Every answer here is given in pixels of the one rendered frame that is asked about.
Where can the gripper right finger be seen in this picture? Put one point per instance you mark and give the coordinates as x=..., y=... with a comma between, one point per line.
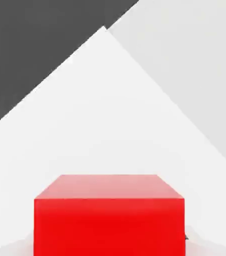
x=199, y=247

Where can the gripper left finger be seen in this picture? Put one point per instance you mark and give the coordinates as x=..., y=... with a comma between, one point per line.
x=19, y=249

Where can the small red cube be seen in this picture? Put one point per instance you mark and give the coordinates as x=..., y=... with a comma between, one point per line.
x=109, y=226

